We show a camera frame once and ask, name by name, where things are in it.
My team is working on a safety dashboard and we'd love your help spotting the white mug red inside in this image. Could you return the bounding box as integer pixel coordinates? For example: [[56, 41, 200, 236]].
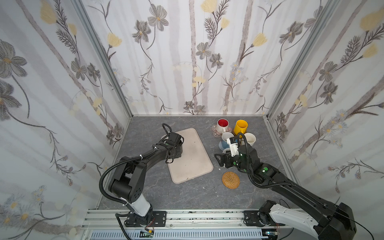
[[216, 119, 230, 135]]

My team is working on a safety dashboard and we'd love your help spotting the white ventilated cable duct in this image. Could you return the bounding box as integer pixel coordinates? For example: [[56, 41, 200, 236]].
[[90, 229, 269, 240]]

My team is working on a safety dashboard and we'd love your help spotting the wicker rattan round coaster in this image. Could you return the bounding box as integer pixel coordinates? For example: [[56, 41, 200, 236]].
[[222, 172, 240, 190]]

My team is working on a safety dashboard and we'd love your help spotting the pink flower silicone coaster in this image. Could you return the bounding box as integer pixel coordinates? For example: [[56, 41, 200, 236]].
[[212, 125, 233, 138]]

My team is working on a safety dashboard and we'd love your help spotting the beige rectangular serving tray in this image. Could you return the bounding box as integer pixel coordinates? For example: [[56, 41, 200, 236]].
[[168, 128, 214, 184]]

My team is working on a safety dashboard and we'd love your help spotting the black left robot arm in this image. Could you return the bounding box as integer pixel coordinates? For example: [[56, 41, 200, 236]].
[[99, 132, 184, 226]]

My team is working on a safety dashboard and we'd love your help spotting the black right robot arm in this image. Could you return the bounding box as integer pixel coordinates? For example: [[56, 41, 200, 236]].
[[215, 145, 357, 240]]

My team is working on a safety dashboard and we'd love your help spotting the yellow mug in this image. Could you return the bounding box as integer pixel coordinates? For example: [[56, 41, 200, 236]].
[[234, 120, 249, 136]]

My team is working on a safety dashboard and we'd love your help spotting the blue patterned mug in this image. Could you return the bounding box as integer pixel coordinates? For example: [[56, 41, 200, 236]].
[[219, 132, 234, 151]]

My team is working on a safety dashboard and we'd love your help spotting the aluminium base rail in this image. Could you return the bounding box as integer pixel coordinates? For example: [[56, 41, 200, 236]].
[[81, 209, 312, 240]]

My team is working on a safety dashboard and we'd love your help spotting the plain white mug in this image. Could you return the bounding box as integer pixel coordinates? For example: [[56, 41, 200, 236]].
[[245, 133, 257, 146]]

